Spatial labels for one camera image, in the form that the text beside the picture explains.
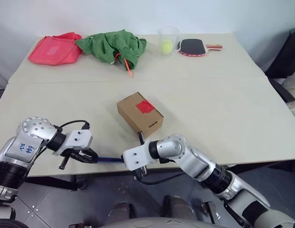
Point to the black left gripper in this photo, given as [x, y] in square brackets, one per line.
[63, 164]

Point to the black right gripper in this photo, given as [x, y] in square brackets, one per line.
[140, 173]

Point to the blue pen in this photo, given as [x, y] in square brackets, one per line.
[109, 159]

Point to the brown cardboard box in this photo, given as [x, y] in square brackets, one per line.
[135, 118]

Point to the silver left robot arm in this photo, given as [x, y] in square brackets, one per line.
[31, 140]

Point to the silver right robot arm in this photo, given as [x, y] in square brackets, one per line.
[199, 161]

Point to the red tape patch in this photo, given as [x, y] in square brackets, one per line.
[145, 107]

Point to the red fabric bag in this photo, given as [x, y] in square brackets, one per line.
[53, 51]

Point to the green crumpled garment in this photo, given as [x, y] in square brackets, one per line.
[109, 45]

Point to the yellow tennis ball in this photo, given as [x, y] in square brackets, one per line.
[166, 46]

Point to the black table tennis paddle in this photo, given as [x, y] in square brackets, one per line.
[192, 46]

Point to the clear plastic cup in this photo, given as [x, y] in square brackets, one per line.
[169, 34]

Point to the black office chair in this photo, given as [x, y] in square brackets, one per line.
[286, 59]

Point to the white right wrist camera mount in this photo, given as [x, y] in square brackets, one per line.
[136, 155]

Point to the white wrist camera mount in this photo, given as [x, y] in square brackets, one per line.
[136, 155]
[78, 139]

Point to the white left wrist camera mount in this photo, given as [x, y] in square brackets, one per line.
[78, 139]

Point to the black table frame bar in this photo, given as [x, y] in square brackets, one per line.
[52, 183]

